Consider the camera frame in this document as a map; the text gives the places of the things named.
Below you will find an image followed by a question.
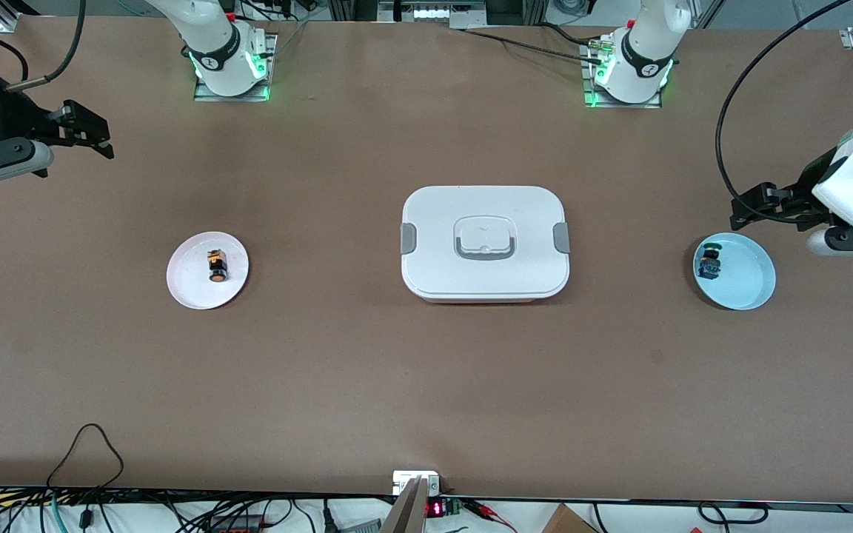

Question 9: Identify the long black base cable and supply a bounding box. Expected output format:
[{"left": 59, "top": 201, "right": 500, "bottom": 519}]
[{"left": 460, "top": 28, "right": 605, "bottom": 64}]

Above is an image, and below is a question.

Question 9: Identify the white metal bracket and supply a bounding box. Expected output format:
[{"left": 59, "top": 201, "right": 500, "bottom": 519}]
[{"left": 392, "top": 471, "right": 441, "bottom": 495}]

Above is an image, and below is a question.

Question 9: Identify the black and orange device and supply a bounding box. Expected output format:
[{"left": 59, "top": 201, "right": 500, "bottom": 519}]
[{"left": 208, "top": 514, "right": 264, "bottom": 533}]

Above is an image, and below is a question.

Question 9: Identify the light blue round plate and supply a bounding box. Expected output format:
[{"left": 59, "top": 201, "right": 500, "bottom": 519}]
[{"left": 693, "top": 232, "right": 777, "bottom": 311}]

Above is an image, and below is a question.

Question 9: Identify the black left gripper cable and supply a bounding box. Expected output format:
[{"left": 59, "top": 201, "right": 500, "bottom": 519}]
[{"left": 715, "top": 0, "right": 853, "bottom": 223}]

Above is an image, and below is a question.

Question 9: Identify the short black base cable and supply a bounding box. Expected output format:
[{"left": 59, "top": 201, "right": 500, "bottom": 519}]
[{"left": 541, "top": 22, "right": 594, "bottom": 47}]

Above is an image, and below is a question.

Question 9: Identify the flat looped black cable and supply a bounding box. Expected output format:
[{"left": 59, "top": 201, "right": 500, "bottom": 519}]
[{"left": 697, "top": 501, "right": 769, "bottom": 523}]

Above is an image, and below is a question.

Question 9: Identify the red test lead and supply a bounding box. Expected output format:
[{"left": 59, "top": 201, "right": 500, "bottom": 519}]
[{"left": 464, "top": 500, "right": 518, "bottom": 532}]

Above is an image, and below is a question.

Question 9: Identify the pale pink round plate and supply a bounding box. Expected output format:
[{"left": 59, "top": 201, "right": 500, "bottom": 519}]
[{"left": 166, "top": 231, "right": 250, "bottom": 310}]

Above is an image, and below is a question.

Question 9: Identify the pink box with white lid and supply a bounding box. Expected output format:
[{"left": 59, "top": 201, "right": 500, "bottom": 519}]
[{"left": 401, "top": 185, "right": 571, "bottom": 304}]

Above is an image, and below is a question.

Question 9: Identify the grey aluminium post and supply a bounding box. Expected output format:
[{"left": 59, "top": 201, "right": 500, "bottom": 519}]
[{"left": 381, "top": 477, "right": 429, "bottom": 533}]

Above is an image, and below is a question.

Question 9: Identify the thin looped black cable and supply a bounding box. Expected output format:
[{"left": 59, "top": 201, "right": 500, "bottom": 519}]
[{"left": 45, "top": 423, "right": 125, "bottom": 489}]

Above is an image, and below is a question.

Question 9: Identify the blue green knob switch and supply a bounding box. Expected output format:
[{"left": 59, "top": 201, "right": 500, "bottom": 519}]
[{"left": 697, "top": 242, "right": 724, "bottom": 281}]

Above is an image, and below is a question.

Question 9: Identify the white electronics unit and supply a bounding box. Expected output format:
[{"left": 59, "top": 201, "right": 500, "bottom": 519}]
[{"left": 378, "top": 0, "right": 488, "bottom": 29}]

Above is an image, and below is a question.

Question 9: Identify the brown cardboard piece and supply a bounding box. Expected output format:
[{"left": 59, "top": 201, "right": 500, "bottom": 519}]
[{"left": 541, "top": 503, "right": 599, "bottom": 533}]

